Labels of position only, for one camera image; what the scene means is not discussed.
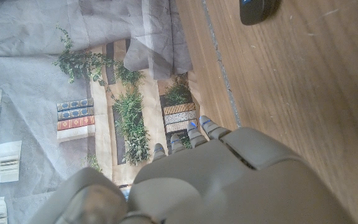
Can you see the black remote key fob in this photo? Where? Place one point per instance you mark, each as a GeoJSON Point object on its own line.
{"type": "Point", "coordinates": [256, 12]}

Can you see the printed fabric backdrop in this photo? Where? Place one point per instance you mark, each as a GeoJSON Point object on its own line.
{"type": "Point", "coordinates": [42, 62]}

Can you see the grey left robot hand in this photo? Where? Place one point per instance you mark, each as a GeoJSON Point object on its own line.
{"type": "Point", "coordinates": [228, 186]}

